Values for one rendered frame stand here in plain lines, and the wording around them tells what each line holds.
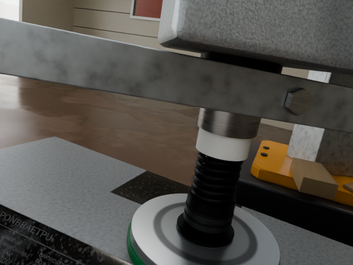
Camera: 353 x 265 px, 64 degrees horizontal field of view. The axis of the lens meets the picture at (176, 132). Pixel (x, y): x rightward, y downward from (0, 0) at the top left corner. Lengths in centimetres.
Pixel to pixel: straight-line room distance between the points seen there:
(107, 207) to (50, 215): 10
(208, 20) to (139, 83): 9
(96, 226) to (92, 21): 846
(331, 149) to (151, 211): 86
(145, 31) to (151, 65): 746
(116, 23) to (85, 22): 112
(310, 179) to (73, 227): 69
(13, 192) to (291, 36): 53
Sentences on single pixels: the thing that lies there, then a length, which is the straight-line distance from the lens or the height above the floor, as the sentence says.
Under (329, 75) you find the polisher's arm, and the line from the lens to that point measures 52.
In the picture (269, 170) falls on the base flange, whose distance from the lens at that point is 107.
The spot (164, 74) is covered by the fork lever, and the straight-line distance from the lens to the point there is 29.
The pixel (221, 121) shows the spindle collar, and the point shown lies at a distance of 34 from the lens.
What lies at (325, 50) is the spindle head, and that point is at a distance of 29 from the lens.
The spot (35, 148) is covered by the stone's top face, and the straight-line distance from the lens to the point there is 83.
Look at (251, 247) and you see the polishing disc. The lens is 43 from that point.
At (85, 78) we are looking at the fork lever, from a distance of 29.
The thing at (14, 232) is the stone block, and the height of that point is 80.
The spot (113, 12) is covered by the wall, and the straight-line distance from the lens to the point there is 841.
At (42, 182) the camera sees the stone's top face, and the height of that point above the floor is 82.
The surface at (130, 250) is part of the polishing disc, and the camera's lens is 40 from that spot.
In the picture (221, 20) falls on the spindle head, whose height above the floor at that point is 115.
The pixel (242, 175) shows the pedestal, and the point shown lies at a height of 74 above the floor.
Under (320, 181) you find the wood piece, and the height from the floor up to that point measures 83.
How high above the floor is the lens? 111
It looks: 15 degrees down
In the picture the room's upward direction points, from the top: 10 degrees clockwise
